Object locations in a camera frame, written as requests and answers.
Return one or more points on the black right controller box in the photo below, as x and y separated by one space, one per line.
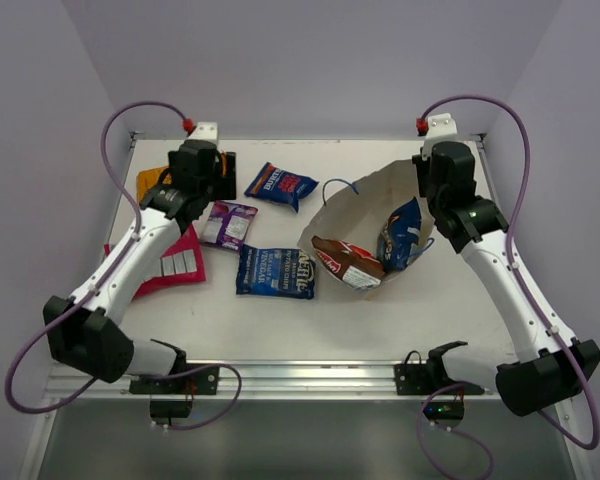
444 410

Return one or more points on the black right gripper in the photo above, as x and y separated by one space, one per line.
422 166

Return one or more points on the brown snack packet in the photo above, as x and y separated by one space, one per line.
350 264

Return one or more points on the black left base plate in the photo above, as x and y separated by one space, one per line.
180 377

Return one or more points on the black controller box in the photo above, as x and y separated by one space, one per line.
165 411
444 410

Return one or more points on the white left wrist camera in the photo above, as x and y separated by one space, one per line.
205 131

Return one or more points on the purple candy packet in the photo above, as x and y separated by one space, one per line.
227 225

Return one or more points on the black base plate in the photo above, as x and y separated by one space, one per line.
180 377
417 377

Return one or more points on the blue checkered paper bag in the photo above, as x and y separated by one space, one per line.
356 214

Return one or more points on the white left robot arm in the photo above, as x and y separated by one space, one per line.
84 330

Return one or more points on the blue white snack packet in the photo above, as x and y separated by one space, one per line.
275 272

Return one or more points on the black left controller box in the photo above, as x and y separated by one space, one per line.
165 411

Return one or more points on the aluminium mounting rail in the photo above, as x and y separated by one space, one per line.
290 380

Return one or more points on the dark blue snack packet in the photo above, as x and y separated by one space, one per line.
398 241

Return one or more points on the pink snack packet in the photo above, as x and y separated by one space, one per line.
181 264

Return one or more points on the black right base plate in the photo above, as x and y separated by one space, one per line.
417 377

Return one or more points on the small blue snack packet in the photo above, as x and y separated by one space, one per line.
280 186

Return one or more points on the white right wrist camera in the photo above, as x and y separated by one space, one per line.
441 128

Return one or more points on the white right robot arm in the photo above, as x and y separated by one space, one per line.
549 356

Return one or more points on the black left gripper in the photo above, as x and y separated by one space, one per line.
228 175

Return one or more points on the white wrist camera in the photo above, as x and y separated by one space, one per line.
205 131
441 128

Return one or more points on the orange snack packet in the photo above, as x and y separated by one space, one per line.
146 179

